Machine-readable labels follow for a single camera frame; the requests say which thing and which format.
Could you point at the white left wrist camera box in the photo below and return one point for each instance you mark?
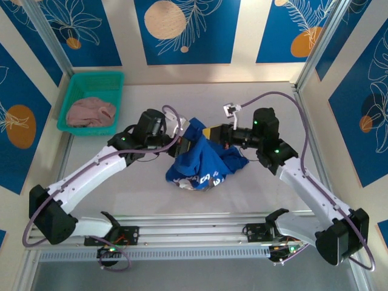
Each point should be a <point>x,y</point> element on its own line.
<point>181,122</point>

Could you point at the grey metal panel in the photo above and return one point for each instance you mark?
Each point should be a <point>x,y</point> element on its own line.
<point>194,277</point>

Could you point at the blue poster white flower drawing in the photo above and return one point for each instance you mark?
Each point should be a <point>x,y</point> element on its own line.
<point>103,45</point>

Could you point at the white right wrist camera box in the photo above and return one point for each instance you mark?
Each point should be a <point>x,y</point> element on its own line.
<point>232,109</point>

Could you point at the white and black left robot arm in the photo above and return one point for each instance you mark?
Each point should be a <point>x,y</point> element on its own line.
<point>91,172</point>

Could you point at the blue t-shirt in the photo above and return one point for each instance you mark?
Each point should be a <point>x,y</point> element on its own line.
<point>197,163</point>

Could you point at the aluminium table edge rail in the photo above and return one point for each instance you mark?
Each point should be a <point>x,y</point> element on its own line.
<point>64,151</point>
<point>300,94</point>

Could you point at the blue poster navy circle lily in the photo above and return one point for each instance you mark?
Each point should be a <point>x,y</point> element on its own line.
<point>348,136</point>

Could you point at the teal plastic basket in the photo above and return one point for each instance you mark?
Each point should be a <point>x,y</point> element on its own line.
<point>91,82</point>

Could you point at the blue poster orange circle fern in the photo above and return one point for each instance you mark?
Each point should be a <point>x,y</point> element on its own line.
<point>272,45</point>

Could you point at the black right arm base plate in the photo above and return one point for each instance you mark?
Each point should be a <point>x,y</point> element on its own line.
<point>254,233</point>

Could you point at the plain blue poster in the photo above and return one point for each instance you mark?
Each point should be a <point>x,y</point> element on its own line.
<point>2,238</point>
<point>383,230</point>

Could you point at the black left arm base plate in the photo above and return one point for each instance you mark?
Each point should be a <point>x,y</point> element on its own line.
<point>131,235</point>

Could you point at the blue poster with leaf lines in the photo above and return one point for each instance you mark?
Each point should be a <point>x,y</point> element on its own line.
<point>33,51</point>

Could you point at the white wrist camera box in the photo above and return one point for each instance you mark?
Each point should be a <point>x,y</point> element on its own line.
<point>232,109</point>
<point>181,122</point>

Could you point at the blue poster with beige circle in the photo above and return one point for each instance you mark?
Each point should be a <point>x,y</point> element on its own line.
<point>212,45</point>

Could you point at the blue poster with line drawing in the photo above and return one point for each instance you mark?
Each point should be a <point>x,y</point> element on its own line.
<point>339,45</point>

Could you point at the pink garment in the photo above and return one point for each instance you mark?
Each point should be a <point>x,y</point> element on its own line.
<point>88,112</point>

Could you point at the wide aluminium base rail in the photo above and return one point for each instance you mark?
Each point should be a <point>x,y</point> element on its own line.
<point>194,232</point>

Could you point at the aluminium frame post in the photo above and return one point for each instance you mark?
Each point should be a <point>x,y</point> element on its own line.
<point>53,42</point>
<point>321,45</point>

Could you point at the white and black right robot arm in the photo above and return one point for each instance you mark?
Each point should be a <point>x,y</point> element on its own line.
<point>312,194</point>

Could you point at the blue poster large orange circle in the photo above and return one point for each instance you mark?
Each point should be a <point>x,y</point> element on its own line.
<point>18,157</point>

